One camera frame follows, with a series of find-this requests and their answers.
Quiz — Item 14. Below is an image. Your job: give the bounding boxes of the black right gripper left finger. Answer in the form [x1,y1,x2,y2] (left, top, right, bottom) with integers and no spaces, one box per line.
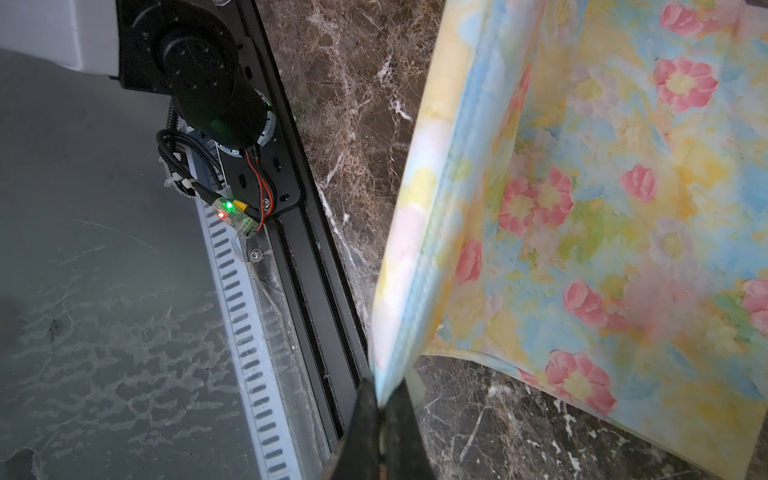
[323,380,380,480]

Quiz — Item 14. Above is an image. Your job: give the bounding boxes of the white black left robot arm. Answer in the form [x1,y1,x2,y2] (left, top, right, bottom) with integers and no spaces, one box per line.
[1,1,276,150]

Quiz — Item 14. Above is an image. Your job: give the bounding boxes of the white slotted cable duct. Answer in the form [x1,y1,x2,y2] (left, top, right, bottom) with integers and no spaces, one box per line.
[183,143,304,480]

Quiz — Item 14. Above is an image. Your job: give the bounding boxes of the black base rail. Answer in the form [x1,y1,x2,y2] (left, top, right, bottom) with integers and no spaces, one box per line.
[219,1,369,442]

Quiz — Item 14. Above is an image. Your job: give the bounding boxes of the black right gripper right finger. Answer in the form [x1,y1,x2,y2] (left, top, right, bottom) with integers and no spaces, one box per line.
[380,380,435,480]

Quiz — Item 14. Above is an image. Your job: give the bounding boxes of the floral pastel skirt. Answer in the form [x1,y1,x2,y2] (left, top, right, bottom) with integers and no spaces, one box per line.
[369,1,767,479]

